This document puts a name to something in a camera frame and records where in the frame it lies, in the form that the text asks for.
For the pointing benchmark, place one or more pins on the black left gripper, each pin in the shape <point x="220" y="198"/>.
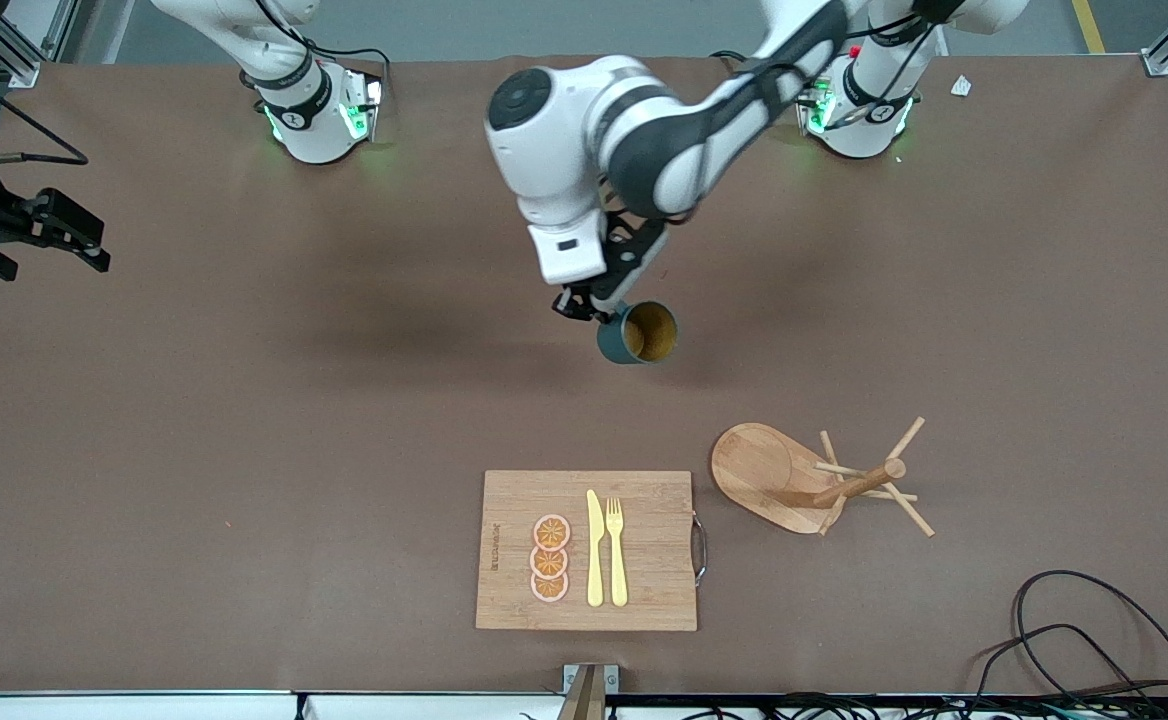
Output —
<point x="578" y="301"/>

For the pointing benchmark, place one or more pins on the dark green cup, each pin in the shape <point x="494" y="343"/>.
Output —
<point x="650" y="335"/>

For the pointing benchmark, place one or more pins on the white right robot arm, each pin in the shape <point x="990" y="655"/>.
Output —
<point x="309" y="115"/>

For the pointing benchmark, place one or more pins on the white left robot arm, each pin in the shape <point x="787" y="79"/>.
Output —
<point x="564" y="130"/>

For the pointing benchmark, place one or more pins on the wooden cup rack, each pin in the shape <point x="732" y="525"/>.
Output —
<point x="764" y="470"/>

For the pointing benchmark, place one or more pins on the orange slice toy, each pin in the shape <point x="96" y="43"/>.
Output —
<point x="551" y="532"/>
<point x="548" y="563"/>

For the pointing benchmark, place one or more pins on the wooden cutting board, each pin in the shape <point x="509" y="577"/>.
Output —
<point x="649" y="540"/>

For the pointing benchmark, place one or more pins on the yellow plastic knife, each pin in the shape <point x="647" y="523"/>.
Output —
<point x="595" y="560"/>

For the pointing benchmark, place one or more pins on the yellow plastic fork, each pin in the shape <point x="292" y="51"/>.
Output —
<point x="618" y="570"/>

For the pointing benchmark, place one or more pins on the brown table mat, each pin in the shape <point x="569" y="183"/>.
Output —
<point x="344" y="450"/>

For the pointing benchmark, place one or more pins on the brown slanted bar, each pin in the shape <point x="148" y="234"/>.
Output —
<point x="581" y="700"/>

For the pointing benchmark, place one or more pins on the white paper scrap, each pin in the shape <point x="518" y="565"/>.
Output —
<point x="961" y="86"/>

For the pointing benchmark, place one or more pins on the grey metal bracket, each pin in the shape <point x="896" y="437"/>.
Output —
<point x="611" y="680"/>

